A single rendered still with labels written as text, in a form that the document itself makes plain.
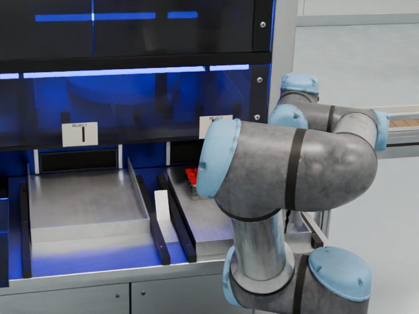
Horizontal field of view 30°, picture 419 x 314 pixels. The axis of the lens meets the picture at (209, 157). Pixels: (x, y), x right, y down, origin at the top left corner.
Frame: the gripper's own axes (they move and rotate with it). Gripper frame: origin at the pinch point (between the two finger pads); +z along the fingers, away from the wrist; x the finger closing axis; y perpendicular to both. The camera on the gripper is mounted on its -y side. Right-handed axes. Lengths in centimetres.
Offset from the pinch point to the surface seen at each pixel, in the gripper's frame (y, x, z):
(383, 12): -496, 264, 80
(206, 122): -35.9, -9.4, -11.0
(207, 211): -17.4, -13.1, 4.3
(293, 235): 1.6, 1.9, 1.6
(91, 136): -36, -38, -9
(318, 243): 3.9, 6.9, 2.7
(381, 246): -131, 96, 92
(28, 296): -36, -56, 36
